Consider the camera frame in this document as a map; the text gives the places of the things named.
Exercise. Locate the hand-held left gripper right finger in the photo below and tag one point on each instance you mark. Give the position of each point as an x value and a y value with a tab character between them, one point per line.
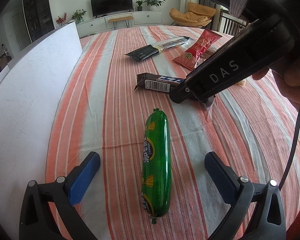
220	177

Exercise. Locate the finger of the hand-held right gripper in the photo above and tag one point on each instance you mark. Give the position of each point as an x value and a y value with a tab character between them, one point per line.
190	91

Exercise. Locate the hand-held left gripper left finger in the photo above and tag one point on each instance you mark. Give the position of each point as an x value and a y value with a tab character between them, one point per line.
83	178

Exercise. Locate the brown chocolate bar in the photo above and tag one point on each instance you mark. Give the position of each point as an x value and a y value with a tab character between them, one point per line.
155	81

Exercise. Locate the long clear candy packet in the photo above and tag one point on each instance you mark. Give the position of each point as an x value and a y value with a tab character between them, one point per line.
142	53

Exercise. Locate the green sausage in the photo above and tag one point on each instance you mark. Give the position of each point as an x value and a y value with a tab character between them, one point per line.
156	165

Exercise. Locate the white board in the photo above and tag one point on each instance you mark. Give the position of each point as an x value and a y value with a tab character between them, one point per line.
27	105

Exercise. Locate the person's right hand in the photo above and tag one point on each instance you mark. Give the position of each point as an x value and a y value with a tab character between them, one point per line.
287	80

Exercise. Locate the red snack packet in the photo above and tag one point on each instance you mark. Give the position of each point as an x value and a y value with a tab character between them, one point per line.
200	47

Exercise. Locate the orange lounge chair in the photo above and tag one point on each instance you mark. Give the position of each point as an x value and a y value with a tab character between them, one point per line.
190	16

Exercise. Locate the orange striped tablecloth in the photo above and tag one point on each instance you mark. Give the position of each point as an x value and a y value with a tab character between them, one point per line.
115	105

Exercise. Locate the white TV cabinet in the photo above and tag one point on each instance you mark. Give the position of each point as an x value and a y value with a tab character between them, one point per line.
145	17

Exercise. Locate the large potted plant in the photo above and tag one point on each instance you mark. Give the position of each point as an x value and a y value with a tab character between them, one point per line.
153	1

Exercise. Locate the small potted plant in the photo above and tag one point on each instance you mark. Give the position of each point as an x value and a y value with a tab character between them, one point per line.
139	5

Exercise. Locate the wooden bench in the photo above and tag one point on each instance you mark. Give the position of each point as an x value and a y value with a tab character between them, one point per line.
120	19

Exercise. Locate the black television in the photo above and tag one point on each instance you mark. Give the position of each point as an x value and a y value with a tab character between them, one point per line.
111	3

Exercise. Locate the potted plant with white vase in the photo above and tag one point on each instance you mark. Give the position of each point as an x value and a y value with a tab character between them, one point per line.
78	15

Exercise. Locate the red flower arrangement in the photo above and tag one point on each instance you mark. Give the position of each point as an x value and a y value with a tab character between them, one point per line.
61	19

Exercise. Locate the dark display cabinet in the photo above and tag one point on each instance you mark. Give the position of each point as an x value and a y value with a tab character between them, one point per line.
38	10

